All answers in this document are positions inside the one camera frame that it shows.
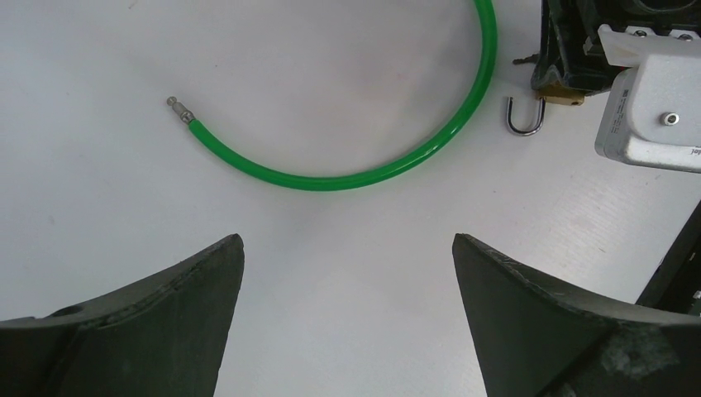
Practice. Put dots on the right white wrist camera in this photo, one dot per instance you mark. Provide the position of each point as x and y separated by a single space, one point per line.
652 116

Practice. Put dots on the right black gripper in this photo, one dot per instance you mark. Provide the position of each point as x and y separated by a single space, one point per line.
571 55

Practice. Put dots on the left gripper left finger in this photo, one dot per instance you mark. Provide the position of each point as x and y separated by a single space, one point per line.
164 335

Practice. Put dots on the green cable lock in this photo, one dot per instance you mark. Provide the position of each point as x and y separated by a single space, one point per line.
334 95

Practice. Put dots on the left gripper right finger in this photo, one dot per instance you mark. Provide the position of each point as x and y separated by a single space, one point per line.
537 335

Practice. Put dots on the brass padlock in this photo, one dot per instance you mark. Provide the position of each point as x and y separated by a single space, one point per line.
551 94

